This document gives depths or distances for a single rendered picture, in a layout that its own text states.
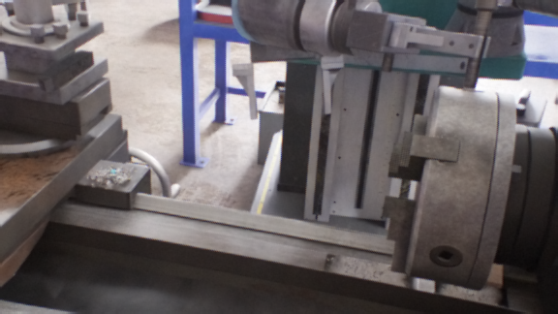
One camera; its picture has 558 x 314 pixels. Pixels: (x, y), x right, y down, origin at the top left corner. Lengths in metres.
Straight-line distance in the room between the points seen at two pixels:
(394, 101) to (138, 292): 1.04
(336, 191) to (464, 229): 1.38
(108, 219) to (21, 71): 0.30
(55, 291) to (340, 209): 1.13
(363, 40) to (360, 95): 1.13
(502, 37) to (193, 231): 0.88
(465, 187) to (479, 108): 0.10
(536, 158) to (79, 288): 0.82
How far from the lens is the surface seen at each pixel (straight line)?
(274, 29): 0.97
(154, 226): 1.23
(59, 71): 1.21
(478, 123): 0.81
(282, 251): 1.17
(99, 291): 1.28
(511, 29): 1.71
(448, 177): 0.78
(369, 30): 0.87
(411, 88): 1.94
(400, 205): 0.90
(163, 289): 1.26
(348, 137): 2.06
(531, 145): 0.86
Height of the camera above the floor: 1.54
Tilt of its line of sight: 30 degrees down
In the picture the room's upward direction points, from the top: 3 degrees clockwise
